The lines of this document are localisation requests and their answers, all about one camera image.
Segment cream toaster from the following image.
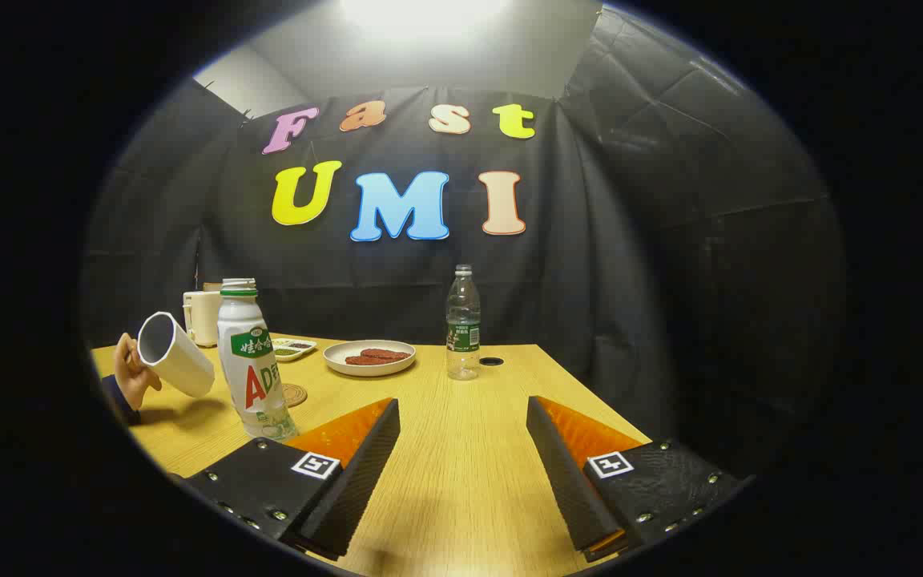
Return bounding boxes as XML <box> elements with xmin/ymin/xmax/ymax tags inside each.
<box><xmin>183</xmin><ymin>287</ymin><xmax>224</xmax><ymax>348</ymax></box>

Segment white cup wooden handle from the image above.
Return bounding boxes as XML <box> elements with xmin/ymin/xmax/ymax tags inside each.
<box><xmin>137</xmin><ymin>311</ymin><xmax>216</xmax><ymax>399</ymax></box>

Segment wooden table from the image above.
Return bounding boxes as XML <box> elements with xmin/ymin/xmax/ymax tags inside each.
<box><xmin>91</xmin><ymin>333</ymin><xmax>655</xmax><ymax>577</ymax></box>

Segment red meat slices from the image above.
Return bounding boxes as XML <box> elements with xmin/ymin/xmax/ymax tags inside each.
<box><xmin>345</xmin><ymin>348</ymin><xmax>413</xmax><ymax>367</ymax></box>

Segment white juice bottle green label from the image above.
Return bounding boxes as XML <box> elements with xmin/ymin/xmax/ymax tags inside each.
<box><xmin>216</xmin><ymin>278</ymin><xmax>300</xmax><ymax>442</ymax></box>

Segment black backdrop cloth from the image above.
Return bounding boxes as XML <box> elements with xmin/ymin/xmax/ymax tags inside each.
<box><xmin>81</xmin><ymin>8</ymin><xmax>847</xmax><ymax>474</ymax></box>

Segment white divided snack dish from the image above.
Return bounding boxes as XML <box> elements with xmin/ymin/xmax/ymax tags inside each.
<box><xmin>271</xmin><ymin>337</ymin><xmax>318</xmax><ymax>363</ymax></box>

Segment white round plate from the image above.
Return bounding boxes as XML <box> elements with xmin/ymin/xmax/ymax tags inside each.
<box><xmin>324</xmin><ymin>340</ymin><xmax>417</xmax><ymax>377</ymax></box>

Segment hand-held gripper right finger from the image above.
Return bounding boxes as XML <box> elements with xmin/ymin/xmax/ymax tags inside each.
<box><xmin>526</xmin><ymin>394</ymin><xmax>744</xmax><ymax>563</ymax></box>

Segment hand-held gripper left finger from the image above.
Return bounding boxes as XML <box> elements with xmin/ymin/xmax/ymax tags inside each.
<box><xmin>187</xmin><ymin>397</ymin><xmax>401</xmax><ymax>562</ymax></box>

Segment clear plastic water bottle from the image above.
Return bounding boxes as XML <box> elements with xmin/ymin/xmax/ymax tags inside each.
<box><xmin>445</xmin><ymin>264</ymin><xmax>482</xmax><ymax>381</ymax></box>

